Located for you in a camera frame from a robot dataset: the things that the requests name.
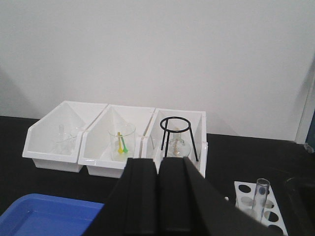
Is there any clear glass test tube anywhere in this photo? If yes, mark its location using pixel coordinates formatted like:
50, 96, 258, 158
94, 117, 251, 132
252, 178, 270, 222

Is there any white test tube rack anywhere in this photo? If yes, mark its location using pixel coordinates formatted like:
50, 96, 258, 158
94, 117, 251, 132
234, 178, 288, 236

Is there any glass beaker in middle bin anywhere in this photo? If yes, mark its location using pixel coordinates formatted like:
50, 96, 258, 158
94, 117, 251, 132
108, 122, 135, 162

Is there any glassware in left bin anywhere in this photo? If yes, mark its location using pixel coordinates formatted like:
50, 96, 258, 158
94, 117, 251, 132
51, 124, 81, 155

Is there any white storage bin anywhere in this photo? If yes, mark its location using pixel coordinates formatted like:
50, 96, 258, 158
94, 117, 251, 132
141, 108, 208, 177
22, 101, 108, 173
78, 104, 155, 178

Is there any green plastic spatula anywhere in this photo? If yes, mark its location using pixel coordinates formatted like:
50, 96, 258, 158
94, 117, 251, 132
121, 135, 128, 153

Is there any white middle storage bin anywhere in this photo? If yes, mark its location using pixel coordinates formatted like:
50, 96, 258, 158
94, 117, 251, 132
78, 104, 155, 178

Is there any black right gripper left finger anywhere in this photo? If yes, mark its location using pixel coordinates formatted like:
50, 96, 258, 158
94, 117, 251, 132
85, 158, 158, 236

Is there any white right storage bin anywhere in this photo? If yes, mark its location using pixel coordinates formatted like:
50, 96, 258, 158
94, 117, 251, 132
141, 108, 208, 177

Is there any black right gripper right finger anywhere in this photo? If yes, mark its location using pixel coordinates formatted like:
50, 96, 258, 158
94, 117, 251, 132
158, 157, 279, 236

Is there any blue plastic tray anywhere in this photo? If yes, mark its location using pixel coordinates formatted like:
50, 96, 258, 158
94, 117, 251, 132
0, 194, 104, 236

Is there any glass flask in right bin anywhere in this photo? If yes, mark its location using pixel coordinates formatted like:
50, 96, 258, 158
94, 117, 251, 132
161, 127, 191, 158

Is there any white left storage bin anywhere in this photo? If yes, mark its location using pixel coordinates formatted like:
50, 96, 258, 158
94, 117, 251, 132
22, 101, 108, 173

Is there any black wire tripod stand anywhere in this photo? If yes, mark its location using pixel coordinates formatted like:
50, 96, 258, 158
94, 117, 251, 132
159, 116, 199, 162

